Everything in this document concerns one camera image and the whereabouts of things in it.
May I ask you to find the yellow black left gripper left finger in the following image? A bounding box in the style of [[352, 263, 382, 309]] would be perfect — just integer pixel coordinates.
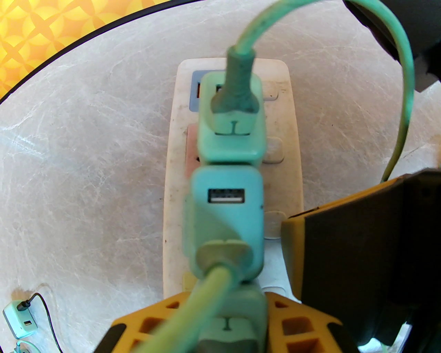
[[103, 291, 359, 353]]

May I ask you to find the green USB plug adapter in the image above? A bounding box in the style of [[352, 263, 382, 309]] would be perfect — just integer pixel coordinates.
[[183, 165, 266, 284], [198, 284, 268, 353], [197, 71, 266, 167], [3, 299, 35, 340]]

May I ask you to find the thin black USB cable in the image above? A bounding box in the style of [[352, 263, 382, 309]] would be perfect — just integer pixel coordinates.
[[19, 292, 61, 353]]

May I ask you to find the white power strip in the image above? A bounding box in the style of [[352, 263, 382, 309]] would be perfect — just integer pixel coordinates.
[[162, 58, 304, 300]]

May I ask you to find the pale green USB cable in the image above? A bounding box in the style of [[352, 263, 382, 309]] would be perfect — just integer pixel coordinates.
[[136, 240, 254, 353]]

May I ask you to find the teal green USB cable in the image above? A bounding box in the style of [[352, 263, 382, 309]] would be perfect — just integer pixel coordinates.
[[212, 0, 416, 183]]

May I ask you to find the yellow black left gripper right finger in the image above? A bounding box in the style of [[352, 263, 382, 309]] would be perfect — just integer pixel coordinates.
[[282, 168, 441, 347]]

